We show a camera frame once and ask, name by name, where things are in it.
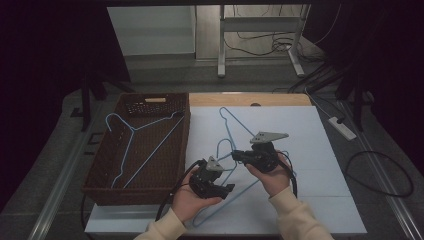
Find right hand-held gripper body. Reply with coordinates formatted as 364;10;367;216
246;131;290;174

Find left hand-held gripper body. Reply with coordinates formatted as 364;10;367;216
189;155;224;200

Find blue wire hanger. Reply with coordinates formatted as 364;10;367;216
105;110;185;190
191;138;298;228
218;106;258;174

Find brown woven basket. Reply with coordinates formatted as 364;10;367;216
81;92;192;207

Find person's left hand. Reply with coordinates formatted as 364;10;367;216
171;178;221;224

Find person's right hand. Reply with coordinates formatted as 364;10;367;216
245;156;291;198

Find white table cover board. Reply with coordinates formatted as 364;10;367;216
84;105;368;236

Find white power strip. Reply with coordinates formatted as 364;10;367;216
328;116;357;141

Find black stand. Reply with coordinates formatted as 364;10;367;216
71;66;134;133
336;66;374;133

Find white cabinet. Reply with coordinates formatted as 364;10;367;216
107;5;197;57

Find dark curtain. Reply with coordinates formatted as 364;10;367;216
0;0;131;204
303;0;424;141

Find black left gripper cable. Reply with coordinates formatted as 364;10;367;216
155;159;205;222

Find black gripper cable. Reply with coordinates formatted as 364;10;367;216
278;150;299;198
155;159;205;222

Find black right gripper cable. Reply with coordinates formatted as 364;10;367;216
278;150;299;198

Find white power strip cable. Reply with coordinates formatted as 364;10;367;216
303;87;332;120

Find tangled black cables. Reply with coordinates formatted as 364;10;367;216
223;29;326;64

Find black looped floor cable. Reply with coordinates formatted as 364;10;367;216
344;150;414;198

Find white desk frame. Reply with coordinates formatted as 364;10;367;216
217;3;313;79

